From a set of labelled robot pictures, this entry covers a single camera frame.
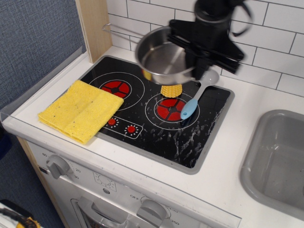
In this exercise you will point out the grey left oven knob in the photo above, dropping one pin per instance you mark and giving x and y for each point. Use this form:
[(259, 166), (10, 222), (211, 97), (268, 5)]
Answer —
[(57, 166)]

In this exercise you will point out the black toy stove top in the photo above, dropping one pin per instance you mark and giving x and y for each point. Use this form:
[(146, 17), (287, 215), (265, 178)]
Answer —
[(150, 124)]

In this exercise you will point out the grey oven knob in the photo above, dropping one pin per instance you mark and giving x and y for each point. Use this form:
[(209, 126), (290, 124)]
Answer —
[(57, 166), (152, 212)]

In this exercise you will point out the yellow folded cloth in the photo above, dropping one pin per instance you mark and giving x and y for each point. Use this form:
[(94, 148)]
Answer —
[(81, 111)]

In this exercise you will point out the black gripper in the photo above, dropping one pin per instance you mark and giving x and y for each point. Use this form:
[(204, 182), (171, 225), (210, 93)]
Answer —
[(206, 43)]

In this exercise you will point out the grey spoon blue handle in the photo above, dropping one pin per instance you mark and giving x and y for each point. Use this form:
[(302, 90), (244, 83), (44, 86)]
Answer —
[(210, 78)]

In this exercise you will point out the yellow toy corn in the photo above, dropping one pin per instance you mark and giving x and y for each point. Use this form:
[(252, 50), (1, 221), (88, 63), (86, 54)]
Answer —
[(171, 91)]

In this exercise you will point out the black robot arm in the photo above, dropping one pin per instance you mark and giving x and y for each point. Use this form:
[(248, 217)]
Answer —
[(215, 9)]

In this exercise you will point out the grey right oven knob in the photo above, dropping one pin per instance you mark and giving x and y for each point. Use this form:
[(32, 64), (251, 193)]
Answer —
[(152, 212)]

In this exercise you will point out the stainless steel pot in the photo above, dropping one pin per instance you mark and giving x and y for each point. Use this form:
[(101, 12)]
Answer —
[(162, 62)]

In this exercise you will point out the yellow object bottom left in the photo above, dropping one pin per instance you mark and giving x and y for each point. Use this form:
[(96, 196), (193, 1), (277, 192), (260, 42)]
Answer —
[(24, 222)]

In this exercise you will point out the wooden side post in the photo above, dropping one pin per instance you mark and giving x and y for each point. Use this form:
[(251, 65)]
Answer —
[(93, 14)]

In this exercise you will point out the grey sink basin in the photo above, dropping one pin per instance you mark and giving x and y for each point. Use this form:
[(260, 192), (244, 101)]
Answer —
[(273, 169)]

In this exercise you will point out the white toy oven front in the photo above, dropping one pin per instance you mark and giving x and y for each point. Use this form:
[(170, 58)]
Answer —
[(88, 199)]

